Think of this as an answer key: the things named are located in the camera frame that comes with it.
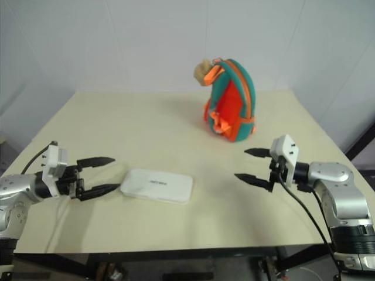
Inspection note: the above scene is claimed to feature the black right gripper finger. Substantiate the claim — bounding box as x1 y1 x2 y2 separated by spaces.
234 173 275 193
244 148 272 159

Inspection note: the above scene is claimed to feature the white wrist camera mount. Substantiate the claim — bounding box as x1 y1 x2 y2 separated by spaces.
270 134 300 187
42 143 69 197

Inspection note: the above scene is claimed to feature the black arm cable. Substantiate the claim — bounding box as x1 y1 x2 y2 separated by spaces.
278 172 344 281
22 140 58 176

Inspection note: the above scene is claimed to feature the green and orange backpack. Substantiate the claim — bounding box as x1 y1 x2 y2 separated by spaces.
202 58 257 143

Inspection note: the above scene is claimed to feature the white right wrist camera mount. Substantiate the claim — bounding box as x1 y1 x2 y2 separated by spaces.
270 134 300 187

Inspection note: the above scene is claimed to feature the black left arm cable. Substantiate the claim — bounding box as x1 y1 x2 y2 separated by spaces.
22 140 58 176

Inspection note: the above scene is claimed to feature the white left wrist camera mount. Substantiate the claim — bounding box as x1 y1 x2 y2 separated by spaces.
42 143 69 197

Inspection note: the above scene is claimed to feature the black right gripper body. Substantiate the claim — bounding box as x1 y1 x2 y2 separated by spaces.
268 156 289 184

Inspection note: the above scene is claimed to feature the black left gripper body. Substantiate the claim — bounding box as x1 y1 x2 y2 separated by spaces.
55 163 86 202

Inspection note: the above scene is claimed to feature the black metal table frame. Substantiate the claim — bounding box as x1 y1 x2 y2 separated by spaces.
13 246 333 281

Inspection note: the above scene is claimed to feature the black slanted pole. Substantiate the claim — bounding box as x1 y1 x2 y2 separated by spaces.
344 121 375 162

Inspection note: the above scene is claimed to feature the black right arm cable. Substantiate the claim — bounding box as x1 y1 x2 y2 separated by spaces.
278 172 344 281

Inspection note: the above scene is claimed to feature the beige plush toy pendant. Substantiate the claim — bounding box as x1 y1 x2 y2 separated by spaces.
193 58 213 87

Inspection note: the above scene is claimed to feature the white case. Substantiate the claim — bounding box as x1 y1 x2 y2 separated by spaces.
119 168 195 205

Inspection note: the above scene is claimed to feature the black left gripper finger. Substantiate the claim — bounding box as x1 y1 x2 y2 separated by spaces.
76 157 116 171
79 183 122 202

